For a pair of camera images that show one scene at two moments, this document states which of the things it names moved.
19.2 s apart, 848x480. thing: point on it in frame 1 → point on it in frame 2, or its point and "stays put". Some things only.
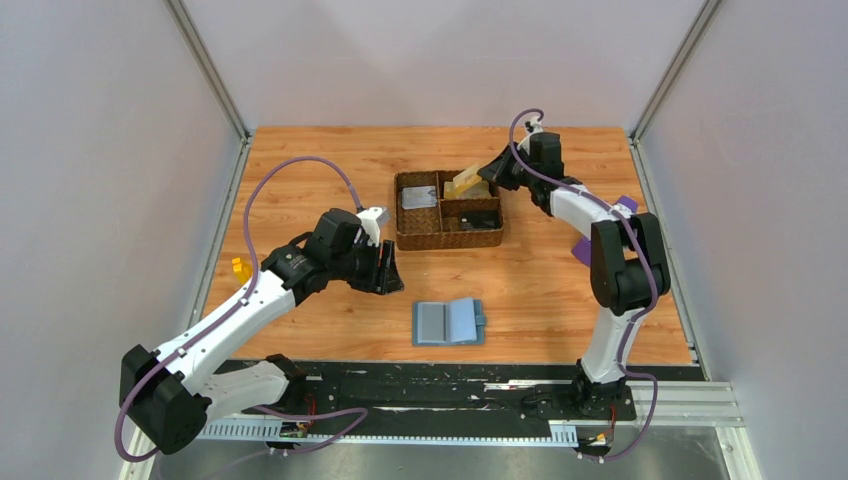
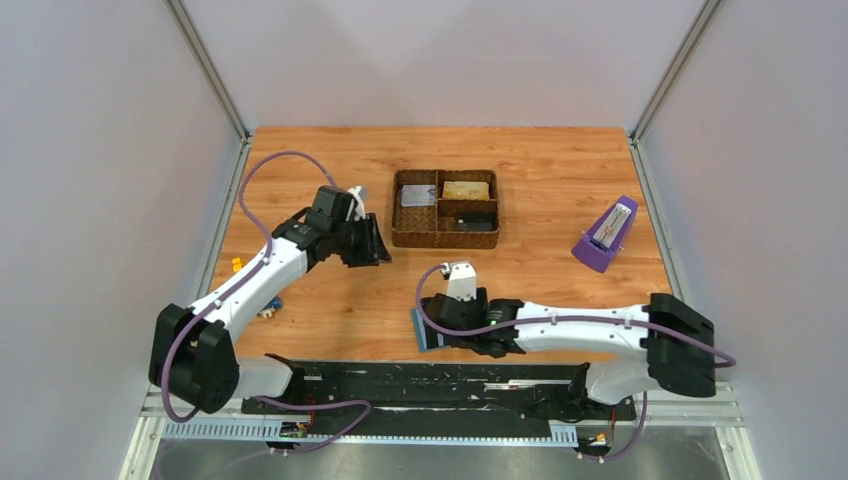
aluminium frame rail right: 703,403 stays put
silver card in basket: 416,197 stays put
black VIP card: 480,219 stays put
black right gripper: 497,172 → 479,303
